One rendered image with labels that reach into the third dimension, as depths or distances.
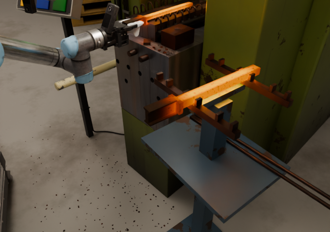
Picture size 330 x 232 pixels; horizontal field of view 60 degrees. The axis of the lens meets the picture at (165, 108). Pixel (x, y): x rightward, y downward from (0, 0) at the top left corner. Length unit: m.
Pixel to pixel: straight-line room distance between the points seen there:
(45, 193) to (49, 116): 0.78
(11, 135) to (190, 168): 1.74
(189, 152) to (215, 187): 0.16
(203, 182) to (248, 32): 0.58
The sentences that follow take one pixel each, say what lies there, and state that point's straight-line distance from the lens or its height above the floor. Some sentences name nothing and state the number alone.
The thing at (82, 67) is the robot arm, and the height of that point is 0.90.
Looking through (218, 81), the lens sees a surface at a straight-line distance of 0.81.
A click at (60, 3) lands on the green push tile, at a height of 1.01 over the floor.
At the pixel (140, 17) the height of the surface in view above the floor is 1.01.
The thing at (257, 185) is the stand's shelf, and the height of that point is 0.75.
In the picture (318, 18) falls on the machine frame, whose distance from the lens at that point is 1.50.
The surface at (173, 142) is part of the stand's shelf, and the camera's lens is 0.99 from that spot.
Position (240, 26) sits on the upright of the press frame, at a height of 1.04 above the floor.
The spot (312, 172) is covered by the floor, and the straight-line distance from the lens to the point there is 2.11.
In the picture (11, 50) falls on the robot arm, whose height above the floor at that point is 1.01.
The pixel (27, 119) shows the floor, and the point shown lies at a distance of 2.54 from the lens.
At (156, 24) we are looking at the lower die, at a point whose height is 0.99.
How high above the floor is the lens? 1.43
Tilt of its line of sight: 36 degrees down
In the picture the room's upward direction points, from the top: straight up
